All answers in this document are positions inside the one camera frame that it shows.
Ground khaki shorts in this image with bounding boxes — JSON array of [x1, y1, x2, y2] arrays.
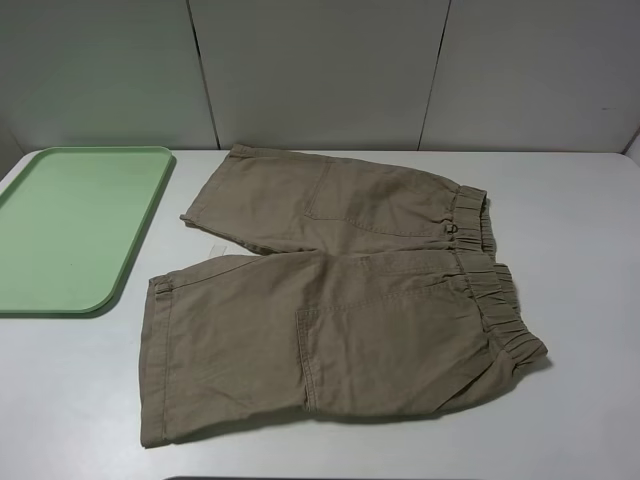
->
[[139, 145, 548, 448]]

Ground green plastic tray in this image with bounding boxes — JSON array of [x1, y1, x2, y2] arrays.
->
[[1, 147, 173, 316]]

